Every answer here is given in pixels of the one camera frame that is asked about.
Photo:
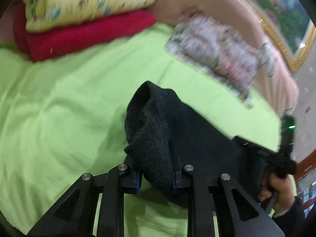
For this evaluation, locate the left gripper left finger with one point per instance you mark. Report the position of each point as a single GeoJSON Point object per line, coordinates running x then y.
{"type": "Point", "coordinates": [91, 204]}

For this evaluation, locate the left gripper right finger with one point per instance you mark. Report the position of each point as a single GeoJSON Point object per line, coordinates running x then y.
{"type": "Point", "coordinates": [222, 202]}

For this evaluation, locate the black pants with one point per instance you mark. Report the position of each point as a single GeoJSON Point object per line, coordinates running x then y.
{"type": "Point", "coordinates": [158, 125]}

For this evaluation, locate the right hand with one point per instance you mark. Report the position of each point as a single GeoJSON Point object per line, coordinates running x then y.
{"type": "Point", "coordinates": [283, 188]}

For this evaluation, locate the wooden glass cabinet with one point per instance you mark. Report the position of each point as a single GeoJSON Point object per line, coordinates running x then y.
{"type": "Point", "coordinates": [305, 182]}

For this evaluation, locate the green bed sheet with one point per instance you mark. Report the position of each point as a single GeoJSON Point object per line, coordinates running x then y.
{"type": "Point", "coordinates": [64, 117]}

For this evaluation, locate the floral ruffled pillow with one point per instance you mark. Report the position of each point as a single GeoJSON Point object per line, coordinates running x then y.
{"type": "Point", "coordinates": [221, 52]}

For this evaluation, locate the gold framed painting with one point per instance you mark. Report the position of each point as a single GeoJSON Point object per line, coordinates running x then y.
{"type": "Point", "coordinates": [289, 26]}

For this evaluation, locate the red folded blanket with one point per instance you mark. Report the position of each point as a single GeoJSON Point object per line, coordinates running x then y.
{"type": "Point", "coordinates": [62, 41]}

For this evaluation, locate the right camera box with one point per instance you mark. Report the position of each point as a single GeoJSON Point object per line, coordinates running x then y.
{"type": "Point", "coordinates": [287, 135]}

